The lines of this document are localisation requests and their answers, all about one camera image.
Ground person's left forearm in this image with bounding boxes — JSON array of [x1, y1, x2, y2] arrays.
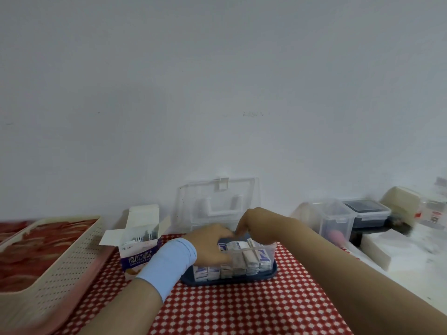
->
[[76, 278, 164, 335]]

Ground pile of red packets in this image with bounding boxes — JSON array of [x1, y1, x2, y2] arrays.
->
[[0, 219, 98, 293], [0, 221, 35, 243]]

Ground row of bandage stacks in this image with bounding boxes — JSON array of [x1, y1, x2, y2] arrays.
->
[[192, 238, 274, 283]]

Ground red white checked tablecloth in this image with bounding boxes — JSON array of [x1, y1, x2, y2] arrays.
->
[[52, 233, 364, 335]]

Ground blue white cardboard box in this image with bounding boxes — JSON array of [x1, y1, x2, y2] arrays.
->
[[99, 204, 172, 282]]

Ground clear storage box blue base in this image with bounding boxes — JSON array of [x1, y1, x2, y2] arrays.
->
[[173, 176, 279, 287]]

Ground black flat object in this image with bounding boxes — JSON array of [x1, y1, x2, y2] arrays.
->
[[341, 198, 393, 247]]

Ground pink plastic tray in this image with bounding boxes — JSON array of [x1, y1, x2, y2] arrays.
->
[[20, 246, 118, 335]]

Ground clear plastic container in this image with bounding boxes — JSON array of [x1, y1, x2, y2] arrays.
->
[[291, 198, 357, 248]]

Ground person's right hand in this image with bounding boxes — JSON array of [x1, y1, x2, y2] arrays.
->
[[234, 207, 292, 247]]

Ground cream perforated plastic basket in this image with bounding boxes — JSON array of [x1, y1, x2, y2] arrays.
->
[[0, 215, 105, 327]]

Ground clear container red label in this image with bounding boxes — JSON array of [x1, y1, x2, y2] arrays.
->
[[417, 177, 447, 231]]

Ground beige round object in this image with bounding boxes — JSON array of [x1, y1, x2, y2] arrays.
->
[[379, 186, 424, 229]]

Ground person's right forearm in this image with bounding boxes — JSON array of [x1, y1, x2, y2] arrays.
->
[[276, 218, 447, 335]]

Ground person's left hand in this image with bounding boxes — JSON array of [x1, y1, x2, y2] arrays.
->
[[181, 223, 237, 268]]

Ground pile of bandage strips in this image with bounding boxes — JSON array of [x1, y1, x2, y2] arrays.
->
[[122, 230, 160, 245]]

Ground light blue wristband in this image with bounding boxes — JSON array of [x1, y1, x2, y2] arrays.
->
[[136, 237, 198, 304]]

